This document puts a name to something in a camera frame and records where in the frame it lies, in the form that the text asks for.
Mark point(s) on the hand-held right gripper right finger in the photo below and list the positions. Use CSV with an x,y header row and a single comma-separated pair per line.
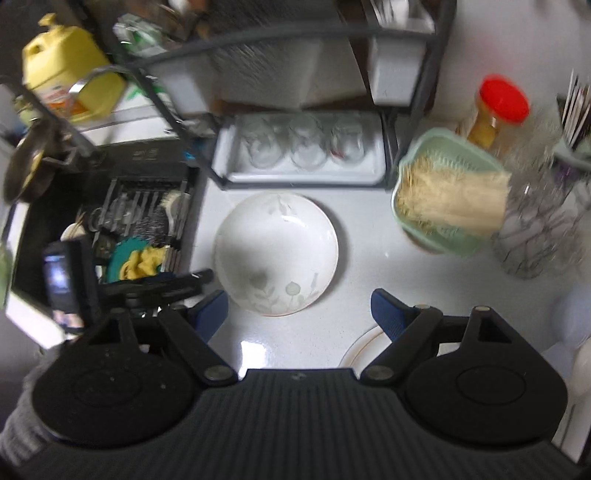
x,y
387,314

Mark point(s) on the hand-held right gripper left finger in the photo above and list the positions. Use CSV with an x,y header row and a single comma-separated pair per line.
x,y
213,310

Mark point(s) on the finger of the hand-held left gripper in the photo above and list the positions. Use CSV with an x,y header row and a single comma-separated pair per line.
x,y
180,285

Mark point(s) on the gold-rimmed white plate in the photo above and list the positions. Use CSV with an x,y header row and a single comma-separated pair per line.
x,y
360,351

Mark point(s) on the plate with gold rim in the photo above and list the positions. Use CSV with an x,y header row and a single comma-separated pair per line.
x,y
277,249

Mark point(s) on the white plastic bowl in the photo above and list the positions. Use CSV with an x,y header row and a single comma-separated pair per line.
x,y
575,318

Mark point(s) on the black sink drain rack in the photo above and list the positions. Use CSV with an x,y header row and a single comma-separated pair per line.
x,y
182,249

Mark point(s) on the yellow sponge cloth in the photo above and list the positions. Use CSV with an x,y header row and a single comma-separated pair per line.
x,y
143,263

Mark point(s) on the teal dish cloth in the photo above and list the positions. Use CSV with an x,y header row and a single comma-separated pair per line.
x,y
117,258

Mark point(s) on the steel wool scourer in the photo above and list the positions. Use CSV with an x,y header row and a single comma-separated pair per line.
x,y
152,226

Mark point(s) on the black kitchen sink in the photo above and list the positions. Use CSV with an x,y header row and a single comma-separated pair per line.
x,y
51,217

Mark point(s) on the group of metal cutlery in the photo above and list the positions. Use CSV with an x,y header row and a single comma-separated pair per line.
x,y
124,207

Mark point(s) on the dark frying pan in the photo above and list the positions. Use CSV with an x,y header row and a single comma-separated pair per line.
x,y
27,161

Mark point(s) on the pale dry noodles bundle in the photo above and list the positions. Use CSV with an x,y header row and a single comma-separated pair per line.
x,y
452,198

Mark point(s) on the white glass tray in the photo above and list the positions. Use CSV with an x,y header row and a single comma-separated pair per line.
x,y
231,161

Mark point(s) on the clear drinking glass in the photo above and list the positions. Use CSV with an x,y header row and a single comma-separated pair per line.
x,y
265,145
347,141
307,143

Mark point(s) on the green plastic basket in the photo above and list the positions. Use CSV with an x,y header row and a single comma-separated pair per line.
x,y
429,147

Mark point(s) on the crystal glass cup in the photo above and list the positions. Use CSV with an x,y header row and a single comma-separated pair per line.
x,y
545,203

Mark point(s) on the white plastic drip tray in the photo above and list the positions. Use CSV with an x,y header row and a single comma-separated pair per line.
x,y
184,87

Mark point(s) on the red-lidded glass jar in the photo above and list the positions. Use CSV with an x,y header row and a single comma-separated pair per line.
x,y
491,122

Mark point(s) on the yellow plastic bottle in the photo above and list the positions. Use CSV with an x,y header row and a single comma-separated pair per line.
x,y
60,60

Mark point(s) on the white cutlery bin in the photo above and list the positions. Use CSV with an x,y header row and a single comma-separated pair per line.
x,y
397,69

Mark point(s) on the pale green utensil holder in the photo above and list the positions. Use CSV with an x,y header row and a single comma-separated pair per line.
x,y
577,154

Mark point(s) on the green and white packet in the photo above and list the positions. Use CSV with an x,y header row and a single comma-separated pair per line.
x,y
143,34

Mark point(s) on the black metal dish rack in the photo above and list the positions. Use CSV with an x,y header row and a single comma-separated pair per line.
x,y
277,39

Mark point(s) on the bundle of chopsticks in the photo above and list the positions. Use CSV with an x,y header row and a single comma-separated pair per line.
x,y
577,106

